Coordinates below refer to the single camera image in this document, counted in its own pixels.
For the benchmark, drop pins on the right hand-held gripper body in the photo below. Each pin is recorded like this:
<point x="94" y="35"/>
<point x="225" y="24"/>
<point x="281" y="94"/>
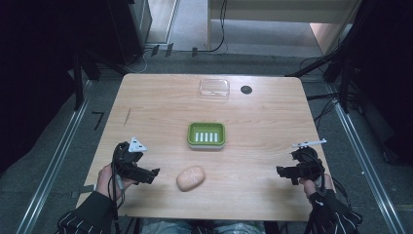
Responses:
<point x="307" y="164"/>

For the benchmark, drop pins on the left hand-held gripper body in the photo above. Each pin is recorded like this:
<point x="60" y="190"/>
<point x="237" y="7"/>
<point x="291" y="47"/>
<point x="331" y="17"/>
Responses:
<point x="127" y="159"/>

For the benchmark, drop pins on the green soap dish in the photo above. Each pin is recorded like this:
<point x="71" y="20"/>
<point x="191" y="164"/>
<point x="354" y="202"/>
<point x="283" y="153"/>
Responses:
<point x="206" y="136"/>

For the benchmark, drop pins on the clear plastic container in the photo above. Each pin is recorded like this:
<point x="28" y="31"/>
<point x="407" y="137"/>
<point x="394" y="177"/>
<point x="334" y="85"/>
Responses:
<point x="214" y="88"/>

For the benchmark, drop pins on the person's right hand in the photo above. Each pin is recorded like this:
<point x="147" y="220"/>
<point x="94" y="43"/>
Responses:
<point x="313" y="187"/>

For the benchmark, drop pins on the person's left hand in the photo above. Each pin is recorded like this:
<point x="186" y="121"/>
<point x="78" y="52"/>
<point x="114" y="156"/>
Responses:
<point x="108" y="183"/>

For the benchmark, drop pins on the person's legs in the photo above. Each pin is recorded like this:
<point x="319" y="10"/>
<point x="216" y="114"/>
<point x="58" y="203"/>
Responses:
<point x="201" y="227"/>

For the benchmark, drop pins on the black round table grommet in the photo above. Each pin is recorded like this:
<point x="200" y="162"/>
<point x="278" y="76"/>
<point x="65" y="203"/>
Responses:
<point x="246" y="89"/>

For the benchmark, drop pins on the black metal stand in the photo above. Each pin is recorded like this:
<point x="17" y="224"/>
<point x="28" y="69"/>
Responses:
<point x="81" y="74"/>
<point x="337" y="65"/>

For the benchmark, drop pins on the beige cabinet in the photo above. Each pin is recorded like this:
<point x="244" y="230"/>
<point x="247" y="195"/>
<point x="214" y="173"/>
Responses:
<point x="282" y="24"/>

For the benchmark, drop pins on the aluminium floor rail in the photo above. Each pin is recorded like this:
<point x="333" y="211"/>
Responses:
<point x="367" y="165"/>
<point x="53" y="162"/>

